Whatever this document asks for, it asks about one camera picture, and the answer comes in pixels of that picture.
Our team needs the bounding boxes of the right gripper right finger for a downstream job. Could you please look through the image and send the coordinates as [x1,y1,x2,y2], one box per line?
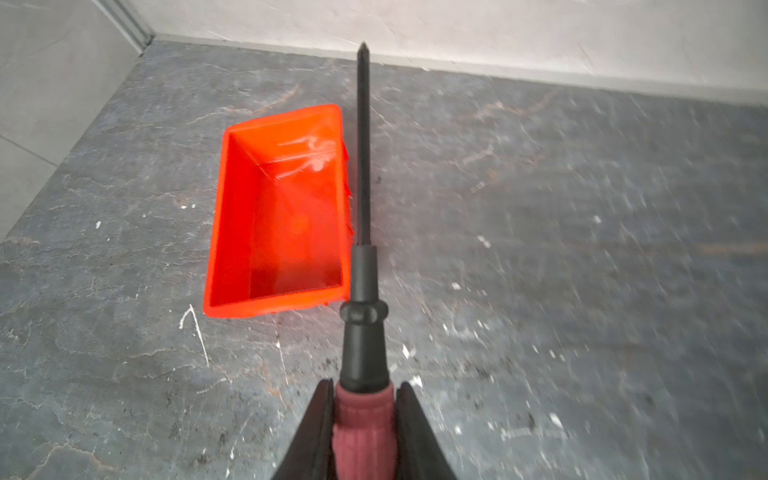
[395,382,457,480]

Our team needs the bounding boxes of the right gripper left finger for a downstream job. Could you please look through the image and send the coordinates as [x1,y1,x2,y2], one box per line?
[272,379,335,480]

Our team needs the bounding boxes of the red handled black screwdriver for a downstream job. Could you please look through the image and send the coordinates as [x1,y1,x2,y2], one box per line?
[332,44,397,479]

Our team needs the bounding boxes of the red plastic bin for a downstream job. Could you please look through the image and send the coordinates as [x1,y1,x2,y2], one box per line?
[203,104,353,318]

